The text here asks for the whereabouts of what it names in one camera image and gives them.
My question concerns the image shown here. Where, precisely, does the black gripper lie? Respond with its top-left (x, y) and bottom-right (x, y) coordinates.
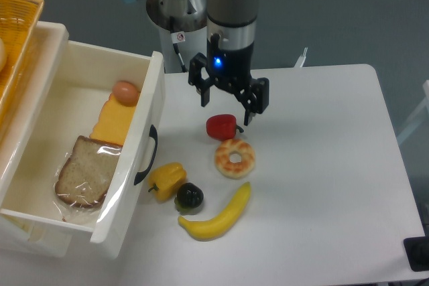
top-left (188, 33), bottom-right (269, 126)

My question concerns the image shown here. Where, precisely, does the white top drawer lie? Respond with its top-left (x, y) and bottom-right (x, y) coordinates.
top-left (1, 42), bottom-right (165, 259)

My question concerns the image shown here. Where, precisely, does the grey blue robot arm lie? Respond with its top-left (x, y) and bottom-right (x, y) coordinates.
top-left (125, 0), bottom-right (269, 124)

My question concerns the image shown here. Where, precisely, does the white drawer cabinet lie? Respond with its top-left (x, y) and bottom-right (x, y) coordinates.
top-left (1, 21), bottom-right (71, 257)

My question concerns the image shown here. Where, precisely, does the red bell pepper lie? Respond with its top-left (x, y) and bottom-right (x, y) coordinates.
top-left (206, 114), bottom-right (244, 141)

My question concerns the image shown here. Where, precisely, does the glazed donut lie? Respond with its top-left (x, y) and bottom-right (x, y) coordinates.
top-left (214, 139), bottom-right (255, 179)

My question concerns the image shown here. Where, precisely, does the brown egg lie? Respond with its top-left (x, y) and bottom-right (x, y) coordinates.
top-left (112, 81), bottom-right (139, 106)

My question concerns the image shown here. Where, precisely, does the yellow bell pepper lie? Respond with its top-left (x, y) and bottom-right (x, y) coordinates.
top-left (147, 162), bottom-right (187, 202)

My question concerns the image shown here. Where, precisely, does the yellow toast slice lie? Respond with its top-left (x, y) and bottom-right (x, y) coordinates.
top-left (89, 94), bottom-right (136, 146)

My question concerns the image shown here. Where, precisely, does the yellow banana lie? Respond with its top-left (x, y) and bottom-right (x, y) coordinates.
top-left (178, 182), bottom-right (252, 241)

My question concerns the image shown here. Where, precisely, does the wrapped brown bread slice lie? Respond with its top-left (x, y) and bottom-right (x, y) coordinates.
top-left (54, 136), bottom-right (122, 208)

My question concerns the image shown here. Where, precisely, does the yellow wicker basket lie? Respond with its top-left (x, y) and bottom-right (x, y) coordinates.
top-left (1, 0), bottom-right (44, 117)

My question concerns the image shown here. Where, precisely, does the black device at edge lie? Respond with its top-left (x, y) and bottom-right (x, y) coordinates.
top-left (403, 236), bottom-right (429, 272)

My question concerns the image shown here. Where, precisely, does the white bracket behind table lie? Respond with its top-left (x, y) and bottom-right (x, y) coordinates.
top-left (294, 47), bottom-right (308, 68)

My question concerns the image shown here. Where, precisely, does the black upper drawer handle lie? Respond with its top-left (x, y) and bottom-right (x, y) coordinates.
top-left (133, 125), bottom-right (158, 186)

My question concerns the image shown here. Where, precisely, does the white frame at right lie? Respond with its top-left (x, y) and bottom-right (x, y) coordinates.
top-left (396, 80), bottom-right (428, 146)

